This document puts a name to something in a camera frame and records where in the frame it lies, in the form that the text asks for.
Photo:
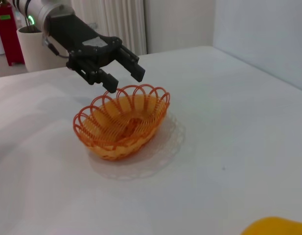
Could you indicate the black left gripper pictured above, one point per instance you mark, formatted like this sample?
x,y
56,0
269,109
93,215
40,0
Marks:
x,y
75,36

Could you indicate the brown plant stems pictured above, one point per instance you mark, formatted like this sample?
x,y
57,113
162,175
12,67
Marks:
x,y
30,29

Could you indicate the red stand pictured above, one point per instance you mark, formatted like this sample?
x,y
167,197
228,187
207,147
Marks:
x,y
8,36

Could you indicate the yellow banana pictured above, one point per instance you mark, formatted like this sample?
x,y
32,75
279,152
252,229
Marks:
x,y
275,227

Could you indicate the white pleated curtain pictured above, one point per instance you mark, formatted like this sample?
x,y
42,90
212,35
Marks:
x,y
121,24

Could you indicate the white round planter pot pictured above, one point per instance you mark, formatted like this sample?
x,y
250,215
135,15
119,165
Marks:
x,y
30,49

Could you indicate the orange woven plastic basket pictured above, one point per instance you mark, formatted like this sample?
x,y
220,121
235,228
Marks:
x,y
111,153

